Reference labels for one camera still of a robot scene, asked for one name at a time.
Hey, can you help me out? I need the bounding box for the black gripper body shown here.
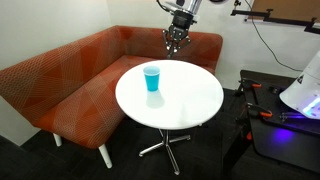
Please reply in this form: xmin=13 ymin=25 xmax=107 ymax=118
xmin=169 ymin=9 xmax=196 ymax=38

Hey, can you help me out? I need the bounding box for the blue plastic cup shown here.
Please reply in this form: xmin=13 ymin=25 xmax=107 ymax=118
xmin=142 ymin=65 xmax=161 ymax=93

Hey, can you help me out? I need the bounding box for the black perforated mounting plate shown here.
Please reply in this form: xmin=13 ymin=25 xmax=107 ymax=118
xmin=241 ymin=78 xmax=320 ymax=136

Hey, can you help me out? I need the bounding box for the brown cork board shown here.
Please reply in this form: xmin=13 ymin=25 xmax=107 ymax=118
xmin=251 ymin=0 xmax=320 ymax=23

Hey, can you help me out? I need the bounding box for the orange patterned corner sofa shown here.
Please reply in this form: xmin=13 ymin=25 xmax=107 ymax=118
xmin=0 ymin=25 xmax=224 ymax=170

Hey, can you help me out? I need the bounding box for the black robot cart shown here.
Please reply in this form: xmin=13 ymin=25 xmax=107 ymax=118
xmin=222 ymin=69 xmax=320 ymax=176

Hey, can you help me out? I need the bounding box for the round white pedestal table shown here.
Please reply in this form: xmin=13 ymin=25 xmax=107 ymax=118
xmin=115 ymin=59 xmax=225 ymax=176

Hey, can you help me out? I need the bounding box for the thin black hanging cable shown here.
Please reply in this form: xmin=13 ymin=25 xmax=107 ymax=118
xmin=248 ymin=0 xmax=304 ymax=73

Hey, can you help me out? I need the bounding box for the black camera boom bar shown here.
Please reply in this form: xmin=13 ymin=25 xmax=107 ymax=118
xmin=230 ymin=0 xmax=320 ymax=35

